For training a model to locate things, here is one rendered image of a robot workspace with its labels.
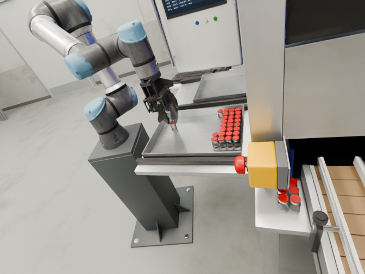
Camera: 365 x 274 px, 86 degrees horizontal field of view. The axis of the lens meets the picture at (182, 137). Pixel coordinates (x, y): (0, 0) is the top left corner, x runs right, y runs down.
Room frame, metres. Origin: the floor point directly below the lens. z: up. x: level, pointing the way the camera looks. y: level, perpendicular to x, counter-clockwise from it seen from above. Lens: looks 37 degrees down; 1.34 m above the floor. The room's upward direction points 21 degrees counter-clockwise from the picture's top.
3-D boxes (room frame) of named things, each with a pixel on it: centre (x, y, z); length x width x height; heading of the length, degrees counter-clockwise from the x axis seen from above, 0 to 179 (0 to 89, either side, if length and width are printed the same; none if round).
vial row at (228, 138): (0.53, -0.17, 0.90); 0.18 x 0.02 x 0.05; 152
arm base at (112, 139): (0.93, 0.34, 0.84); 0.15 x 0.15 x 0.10
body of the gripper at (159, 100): (0.65, 0.03, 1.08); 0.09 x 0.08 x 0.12; 153
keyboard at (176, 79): (1.29, -0.25, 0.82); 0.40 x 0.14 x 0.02; 53
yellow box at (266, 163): (0.26, -0.14, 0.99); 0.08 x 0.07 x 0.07; 62
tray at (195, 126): (0.59, -0.05, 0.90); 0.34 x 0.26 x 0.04; 62
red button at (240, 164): (0.29, -0.10, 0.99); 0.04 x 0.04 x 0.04; 62
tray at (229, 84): (0.84, -0.31, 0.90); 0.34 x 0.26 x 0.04; 62
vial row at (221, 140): (0.54, -0.15, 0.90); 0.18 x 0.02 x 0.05; 152
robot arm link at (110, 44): (0.73, 0.10, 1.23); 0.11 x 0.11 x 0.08; 30
